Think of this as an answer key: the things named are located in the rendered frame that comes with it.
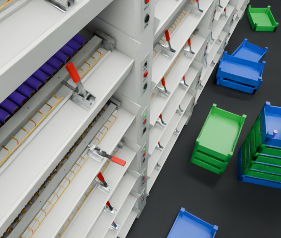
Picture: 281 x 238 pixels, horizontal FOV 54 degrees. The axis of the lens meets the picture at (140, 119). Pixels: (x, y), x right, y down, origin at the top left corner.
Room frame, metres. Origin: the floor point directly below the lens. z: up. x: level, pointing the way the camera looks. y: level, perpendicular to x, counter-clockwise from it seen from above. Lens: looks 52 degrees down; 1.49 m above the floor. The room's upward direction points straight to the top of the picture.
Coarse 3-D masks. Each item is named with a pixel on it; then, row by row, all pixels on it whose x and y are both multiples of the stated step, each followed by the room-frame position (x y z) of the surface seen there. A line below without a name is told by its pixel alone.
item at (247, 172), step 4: (244, 144) 0.86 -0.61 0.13; (244, 148) 0.84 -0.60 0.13; (244, 152) 0.81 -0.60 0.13; (244, 156) 0.78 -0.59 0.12; (244, 160) 0.76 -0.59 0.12; (244, 164) 0.73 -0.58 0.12; (244, 168) 0.71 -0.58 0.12; (248, 168) 0.69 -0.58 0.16; (244, 172) 0.69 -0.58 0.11; (248, 172) 0.69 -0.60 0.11; (252, 172) 0.69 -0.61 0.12; (256, 172) 0.68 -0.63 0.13; (260, 172) 0.68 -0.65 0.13; (264, 172) 0.70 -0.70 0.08; (252, 176) 0.68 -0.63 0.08; (256, 176) 0.68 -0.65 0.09; (260, 176) 0.67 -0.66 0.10; (264, 176) 0.67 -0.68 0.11; (268, 176) 0.67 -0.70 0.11; (272, 176) 0.66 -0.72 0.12; (276, 176) 0.66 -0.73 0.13; (280, 176) 0.66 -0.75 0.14; (276, 180) 0.66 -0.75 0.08; (280, 180) 0.65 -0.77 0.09
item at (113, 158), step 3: (99, 153) 0.34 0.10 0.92; (102, 153) 0.34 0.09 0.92; (105, 153) 0.34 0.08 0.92; (105, 156) 0.33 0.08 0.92; (108, 156) 0.33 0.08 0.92; (111, 156) 0.33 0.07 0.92; (114, 156) 0.33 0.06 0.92; (111, 159) 0.32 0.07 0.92; (114, 159) 0.32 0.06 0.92; (117, 159) 0.32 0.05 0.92; (120, 159) 0.32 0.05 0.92; (117, 162) 0.31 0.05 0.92; (120, 162) 0.31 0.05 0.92; (123, 162) 0.31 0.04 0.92; (123, 165) 0.30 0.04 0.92
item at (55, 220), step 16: (112, 96) 0.51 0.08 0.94; (128, 112) 0.48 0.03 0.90; (112, 128) 0.42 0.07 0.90; (96, 144) 0.37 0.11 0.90; (112, 144) 0.38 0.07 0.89; (64, 160) 0.32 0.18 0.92; (80, 176) 0.29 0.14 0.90; (96, 176) 0.31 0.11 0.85; (64, 192) 0.25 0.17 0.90; (80, 192) 0.25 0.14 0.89; (48, 208) 0.21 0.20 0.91; (64, 208) 0.21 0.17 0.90; (16, 224) 0.17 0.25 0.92; (48, 224) 0.18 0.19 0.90
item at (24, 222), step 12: (108, 108) 0.46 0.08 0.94; (108, 120) 0.44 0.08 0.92; (96, 132) 0.39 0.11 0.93; (84, 144) 0.35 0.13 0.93; (72, 156) 0.32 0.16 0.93; (60, 168) 0.29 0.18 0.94; (60, 180) 0.26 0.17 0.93; (48, 192) 0.23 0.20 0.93; (36, 204) 0.21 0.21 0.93; (24, 216) 0.18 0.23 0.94; (24, 228) 0.16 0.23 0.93; (36, 228) 0.17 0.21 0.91
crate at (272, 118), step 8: (264, 104) 0.88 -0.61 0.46; (264, 112) 0.84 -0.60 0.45; (272, 112) 0.87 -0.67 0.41; (280, 112) 0.87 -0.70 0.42; (264, 120) 0.79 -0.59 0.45; (272, 120) 0.83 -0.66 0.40; (280, 120) 0.83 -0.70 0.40; (264, 128) 0.75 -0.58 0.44; (272, 128) 0.78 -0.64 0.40; (280, 128) 0.78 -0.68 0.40; (264, 136) 0.71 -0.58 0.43; (280, 136) 0.73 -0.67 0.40; (272, 144) 0.69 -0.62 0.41; (280, 144) 0.68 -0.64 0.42
